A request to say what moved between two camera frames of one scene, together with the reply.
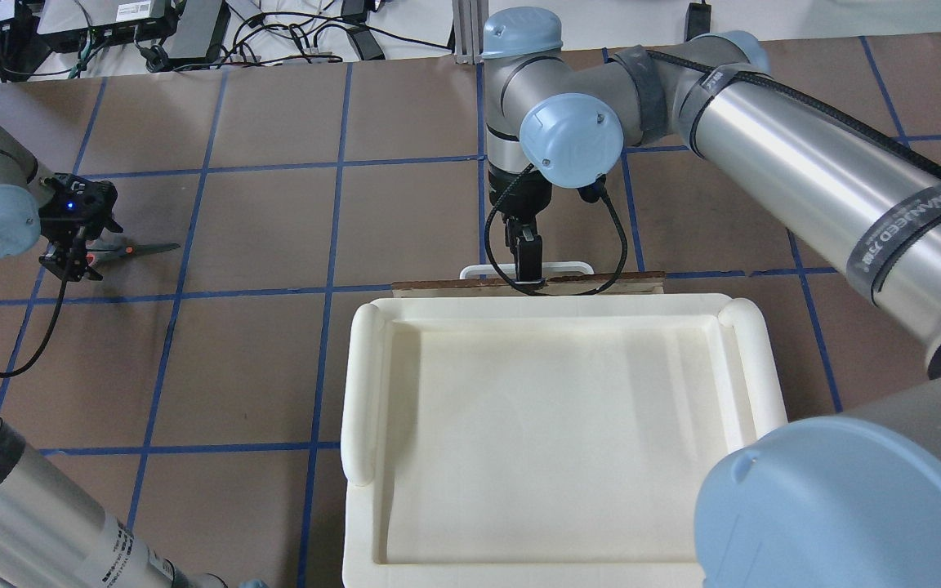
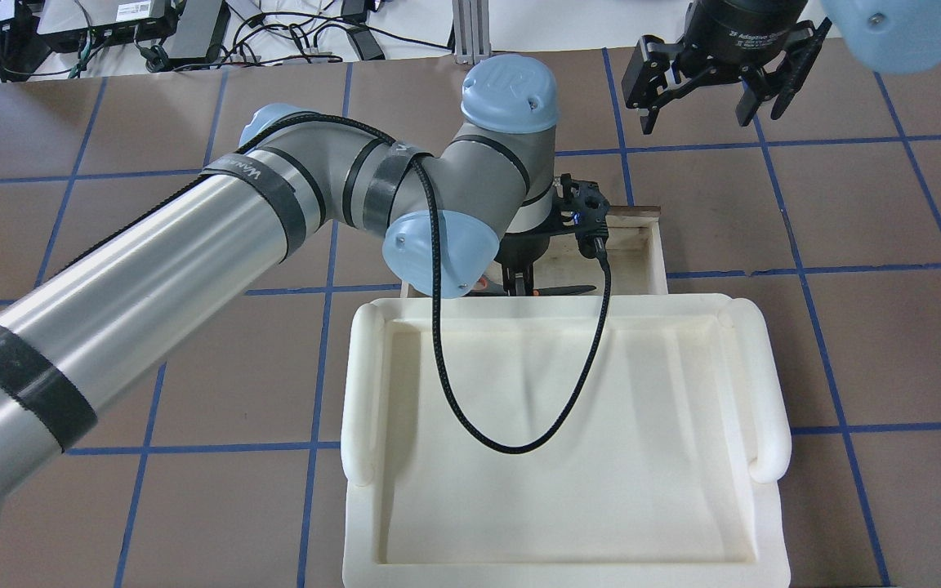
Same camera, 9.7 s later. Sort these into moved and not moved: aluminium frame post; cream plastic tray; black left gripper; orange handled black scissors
Moved: orange handled black scissors; black left gripper
Not moved: cream plastic tray; aluminium frame post
